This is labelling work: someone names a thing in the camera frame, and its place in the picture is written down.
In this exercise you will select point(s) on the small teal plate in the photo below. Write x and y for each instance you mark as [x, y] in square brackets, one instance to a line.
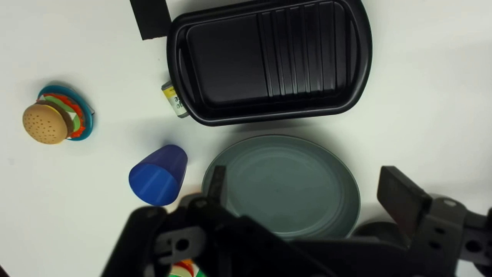
[84, 109]

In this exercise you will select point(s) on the green and white toy food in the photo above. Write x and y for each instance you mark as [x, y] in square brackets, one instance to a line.
[186, 268]

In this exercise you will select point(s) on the gray round plate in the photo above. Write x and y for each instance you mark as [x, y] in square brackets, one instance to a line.
[281, 186]

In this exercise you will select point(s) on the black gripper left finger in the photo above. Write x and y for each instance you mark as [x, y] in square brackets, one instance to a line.
[215, 185]

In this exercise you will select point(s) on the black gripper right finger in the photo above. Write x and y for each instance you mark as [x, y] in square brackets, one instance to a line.
[401, 200]

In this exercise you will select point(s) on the black flat bracket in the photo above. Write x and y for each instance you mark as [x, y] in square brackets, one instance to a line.
[151, 17]

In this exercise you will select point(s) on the black rectangular baking tray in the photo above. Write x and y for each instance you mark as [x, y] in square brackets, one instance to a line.
[266, 58]

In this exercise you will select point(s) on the blue plastic cup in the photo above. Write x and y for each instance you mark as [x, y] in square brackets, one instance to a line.
[155, 177]

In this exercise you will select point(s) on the toy hamburger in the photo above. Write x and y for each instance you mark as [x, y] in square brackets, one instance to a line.
[46, 123]

